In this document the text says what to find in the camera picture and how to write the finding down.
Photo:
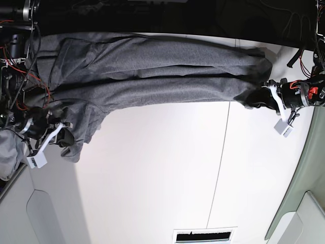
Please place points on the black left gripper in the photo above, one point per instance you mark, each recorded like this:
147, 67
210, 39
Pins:
294, 94

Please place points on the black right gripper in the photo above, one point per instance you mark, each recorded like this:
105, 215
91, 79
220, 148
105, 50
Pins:
37, 122

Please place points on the grey t-shirt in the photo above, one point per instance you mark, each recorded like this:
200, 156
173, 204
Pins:
93, 74

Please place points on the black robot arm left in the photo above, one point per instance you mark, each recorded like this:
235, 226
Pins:
299, 24

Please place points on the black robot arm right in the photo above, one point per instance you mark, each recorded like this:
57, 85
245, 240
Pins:
24, 96

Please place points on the light grey cloth pile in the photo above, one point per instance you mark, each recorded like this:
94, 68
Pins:
12, 153

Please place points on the white panel left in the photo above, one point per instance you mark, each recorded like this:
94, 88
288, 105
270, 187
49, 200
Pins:
27, 214

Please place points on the white panel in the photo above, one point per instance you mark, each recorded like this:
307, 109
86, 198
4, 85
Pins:
27, 214
305, 225

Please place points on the white panel right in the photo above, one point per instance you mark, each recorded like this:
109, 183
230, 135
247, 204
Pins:
305, 225

